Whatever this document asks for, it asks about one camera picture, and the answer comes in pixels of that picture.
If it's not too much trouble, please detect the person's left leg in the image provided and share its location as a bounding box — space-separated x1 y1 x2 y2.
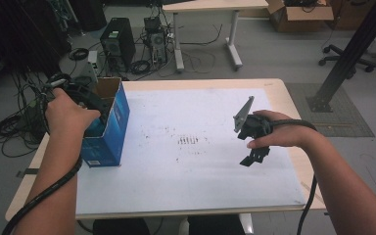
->
92 217 152 235

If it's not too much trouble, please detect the black floor cable bundle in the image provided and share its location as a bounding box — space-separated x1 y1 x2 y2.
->
0 71 52 159

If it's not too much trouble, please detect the dark curtain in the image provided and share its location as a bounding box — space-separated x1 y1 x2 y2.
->
0 0 72 77

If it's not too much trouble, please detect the person's left hand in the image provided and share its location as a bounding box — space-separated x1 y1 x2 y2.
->
44 87 102 137

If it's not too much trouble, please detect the small black cable coil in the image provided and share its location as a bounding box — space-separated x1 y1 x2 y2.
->
68 47 90 62

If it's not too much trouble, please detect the closed brown cardboard box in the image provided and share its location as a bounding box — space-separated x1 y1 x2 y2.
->
326 0 376 32

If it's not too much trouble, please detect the open brown cardboard box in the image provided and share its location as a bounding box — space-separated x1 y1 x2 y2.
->
266 0 335 33

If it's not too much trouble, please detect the black metal stand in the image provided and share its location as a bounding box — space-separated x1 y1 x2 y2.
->
305 0 376 114

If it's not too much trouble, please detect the thin looped floor cable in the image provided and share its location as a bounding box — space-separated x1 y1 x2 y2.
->
180 50 217 74

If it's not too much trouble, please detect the white table mat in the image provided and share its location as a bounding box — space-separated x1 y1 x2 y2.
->
74 87 308 216

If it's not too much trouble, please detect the light wooden table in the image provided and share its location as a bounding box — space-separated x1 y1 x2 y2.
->
4 77 328 223

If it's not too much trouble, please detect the person's right leg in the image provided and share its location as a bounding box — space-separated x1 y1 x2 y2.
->
187 213 246 235

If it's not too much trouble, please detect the open computer case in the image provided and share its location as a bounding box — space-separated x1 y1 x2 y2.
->
143 16 169 66

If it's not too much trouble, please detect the white power strip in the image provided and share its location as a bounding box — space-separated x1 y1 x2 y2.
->
82 50 99 83

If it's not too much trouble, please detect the person's right hand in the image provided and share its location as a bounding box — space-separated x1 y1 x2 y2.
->
246 110 311 150

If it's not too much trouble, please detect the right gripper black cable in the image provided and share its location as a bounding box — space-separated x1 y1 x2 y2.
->
267 118 319 235

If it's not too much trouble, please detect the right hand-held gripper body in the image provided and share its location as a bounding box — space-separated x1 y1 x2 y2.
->
233 95 274 142

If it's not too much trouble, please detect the black computer tower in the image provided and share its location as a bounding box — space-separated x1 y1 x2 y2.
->
99 17 137 71

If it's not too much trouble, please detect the person's leg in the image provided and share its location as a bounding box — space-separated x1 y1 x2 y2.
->
92 217 152 235
187 213 246 235

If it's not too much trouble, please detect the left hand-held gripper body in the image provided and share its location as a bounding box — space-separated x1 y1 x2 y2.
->
45 72 112 127

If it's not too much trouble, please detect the black cable coil by computers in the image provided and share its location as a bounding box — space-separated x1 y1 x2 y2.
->
129 60 152 75

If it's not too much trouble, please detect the white desk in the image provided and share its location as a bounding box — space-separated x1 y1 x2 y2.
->
162 0 270 73

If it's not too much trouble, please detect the black office chair base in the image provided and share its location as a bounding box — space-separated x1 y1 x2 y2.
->
317 43 376 73

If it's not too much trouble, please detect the grey floor mat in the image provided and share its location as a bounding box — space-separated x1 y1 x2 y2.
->
285 82 376 138

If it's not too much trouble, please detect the blue cardboard box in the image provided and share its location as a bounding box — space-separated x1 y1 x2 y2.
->
79 76 131 168

